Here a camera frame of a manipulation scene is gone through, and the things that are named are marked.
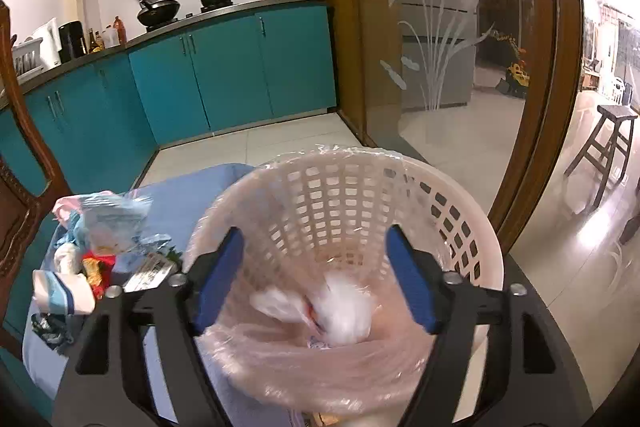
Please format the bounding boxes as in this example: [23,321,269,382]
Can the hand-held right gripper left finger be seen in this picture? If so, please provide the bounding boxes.
[50,227,246,427]

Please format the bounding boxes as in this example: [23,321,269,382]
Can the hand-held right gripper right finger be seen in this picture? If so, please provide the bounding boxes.
[384,224,596,427]

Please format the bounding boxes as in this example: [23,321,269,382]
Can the white tissue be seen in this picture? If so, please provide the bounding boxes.
[312,274,376,348]

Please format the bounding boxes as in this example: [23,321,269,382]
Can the white plastic lattice waste basket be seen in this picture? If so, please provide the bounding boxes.
[182,146,501,419]

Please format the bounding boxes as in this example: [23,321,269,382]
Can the white plastic wrapper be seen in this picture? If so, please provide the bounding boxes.
[250,284,321,333]

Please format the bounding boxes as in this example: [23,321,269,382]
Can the silver printed wrapper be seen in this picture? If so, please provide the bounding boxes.
[122,252,181,293]

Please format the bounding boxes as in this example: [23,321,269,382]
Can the blue striped tablecloth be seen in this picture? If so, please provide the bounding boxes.
[22,163,311,427]

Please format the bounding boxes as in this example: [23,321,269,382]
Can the red snack wrapper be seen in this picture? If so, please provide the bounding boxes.
[82,252,118,300]

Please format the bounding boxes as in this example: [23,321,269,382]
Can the clear plastic bag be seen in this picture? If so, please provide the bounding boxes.
[52,190,173,268]

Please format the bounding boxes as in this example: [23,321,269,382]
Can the white blue-striped packet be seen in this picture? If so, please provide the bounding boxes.
[32,269,96,315]

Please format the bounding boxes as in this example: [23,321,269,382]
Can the etched glass sliding door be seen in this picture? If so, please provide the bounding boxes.
[345,0,583,253]

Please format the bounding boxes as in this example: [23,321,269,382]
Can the dark patterned wrapper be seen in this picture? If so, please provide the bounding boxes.
[31,313,76,355]

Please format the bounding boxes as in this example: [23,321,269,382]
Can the carved wooden chair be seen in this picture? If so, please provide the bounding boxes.
[0,0,73,348]

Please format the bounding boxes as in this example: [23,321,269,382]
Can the teal kitchen cabinets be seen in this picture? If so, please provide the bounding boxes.
[0,0,338,258]

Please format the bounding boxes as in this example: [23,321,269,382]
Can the silver refrigerator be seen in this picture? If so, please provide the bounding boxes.
[390,0,478,110]

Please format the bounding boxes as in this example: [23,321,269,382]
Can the yellow toy vehicle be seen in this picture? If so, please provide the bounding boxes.
[496,62,530,98]

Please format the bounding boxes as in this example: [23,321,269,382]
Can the dark wooden stool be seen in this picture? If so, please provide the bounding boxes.
[565,104,640,212]

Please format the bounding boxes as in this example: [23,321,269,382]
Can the black wok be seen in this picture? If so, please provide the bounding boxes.
[136,0,181,28]

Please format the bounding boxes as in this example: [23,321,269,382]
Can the black kitchen appliance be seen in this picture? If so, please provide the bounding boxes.
[57,21,88,64]

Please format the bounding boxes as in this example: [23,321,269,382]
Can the white plastic chair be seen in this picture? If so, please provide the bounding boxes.
[602,77,632,105]

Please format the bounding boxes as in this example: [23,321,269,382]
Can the white hanging cloth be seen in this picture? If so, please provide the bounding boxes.
[30,18,63,68]

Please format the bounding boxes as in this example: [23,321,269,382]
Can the white dish rack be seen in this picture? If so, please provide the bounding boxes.
[11,38,48,80]

